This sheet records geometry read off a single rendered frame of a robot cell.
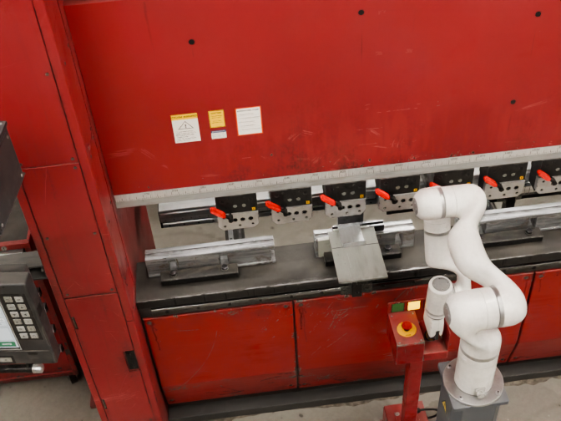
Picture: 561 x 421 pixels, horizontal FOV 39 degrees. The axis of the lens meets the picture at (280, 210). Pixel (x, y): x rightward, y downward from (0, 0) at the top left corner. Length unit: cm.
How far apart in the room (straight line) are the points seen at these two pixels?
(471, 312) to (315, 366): 132
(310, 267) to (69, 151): 111
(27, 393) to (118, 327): 113
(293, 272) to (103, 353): 79
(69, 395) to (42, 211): 154
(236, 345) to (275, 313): 24
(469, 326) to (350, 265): 76
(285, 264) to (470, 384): 93
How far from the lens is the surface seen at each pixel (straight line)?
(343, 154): 280
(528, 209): 329
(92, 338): 310
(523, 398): 390
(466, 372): 255
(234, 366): 344
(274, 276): 309
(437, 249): 276
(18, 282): 226
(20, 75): 233
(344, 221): 306
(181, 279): 309
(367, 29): 253
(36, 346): 246
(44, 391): 406
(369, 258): 298
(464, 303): 231
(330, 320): 327
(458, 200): 253
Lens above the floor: 317
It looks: 43 degrees down
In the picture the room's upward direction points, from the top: 4 degrees counter-clockwise
